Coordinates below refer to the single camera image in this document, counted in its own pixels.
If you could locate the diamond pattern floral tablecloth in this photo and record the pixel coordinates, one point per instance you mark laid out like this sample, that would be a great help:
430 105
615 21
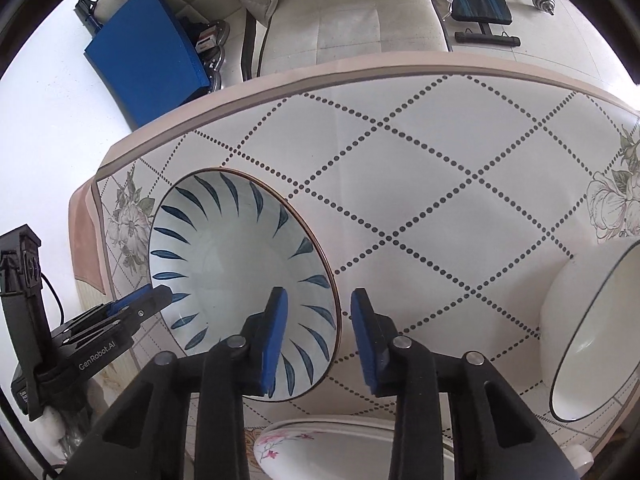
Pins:
400 160

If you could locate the blue folded mat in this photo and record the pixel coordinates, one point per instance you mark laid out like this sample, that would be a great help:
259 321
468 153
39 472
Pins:
145 55

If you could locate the cream ribbed cushion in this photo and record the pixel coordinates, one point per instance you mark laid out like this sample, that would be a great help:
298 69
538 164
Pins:
94 297

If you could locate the pink floral plate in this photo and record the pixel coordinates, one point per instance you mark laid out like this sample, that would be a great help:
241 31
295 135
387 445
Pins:
325 445

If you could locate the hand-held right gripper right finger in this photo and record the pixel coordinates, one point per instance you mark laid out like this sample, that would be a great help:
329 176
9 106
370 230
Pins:
362 340

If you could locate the cream padded chair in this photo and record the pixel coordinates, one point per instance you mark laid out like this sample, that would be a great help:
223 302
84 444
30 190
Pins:
350 25

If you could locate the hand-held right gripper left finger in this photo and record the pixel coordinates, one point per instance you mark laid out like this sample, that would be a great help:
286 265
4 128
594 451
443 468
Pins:
276 340

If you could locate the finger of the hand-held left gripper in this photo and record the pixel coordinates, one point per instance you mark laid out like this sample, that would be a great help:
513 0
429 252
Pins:
152 305
131 300

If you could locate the white bowl dark rim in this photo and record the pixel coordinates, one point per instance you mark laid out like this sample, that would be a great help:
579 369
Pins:
565 310

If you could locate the blue leaf pattern plate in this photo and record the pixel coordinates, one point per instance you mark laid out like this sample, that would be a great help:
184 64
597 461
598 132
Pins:
225 270

